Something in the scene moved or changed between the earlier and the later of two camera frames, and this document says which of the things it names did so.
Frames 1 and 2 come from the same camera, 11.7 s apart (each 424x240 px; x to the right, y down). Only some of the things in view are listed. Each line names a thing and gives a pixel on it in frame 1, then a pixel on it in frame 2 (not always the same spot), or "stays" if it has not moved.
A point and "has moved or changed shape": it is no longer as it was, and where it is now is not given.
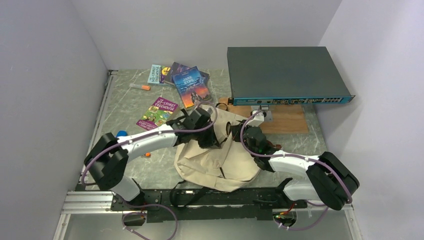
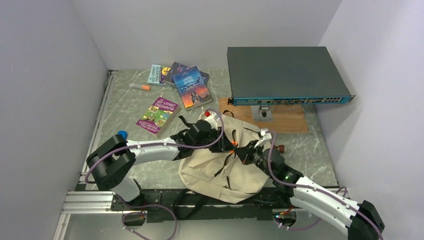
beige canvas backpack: x=225 y=168 has moved or changed shape
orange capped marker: x=143 y=87 stays
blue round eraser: x=122 y=133 stays
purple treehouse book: x=158 y=114 stays
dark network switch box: x=271 y=75 stays
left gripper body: x=205 y=137 to x=214 y=140
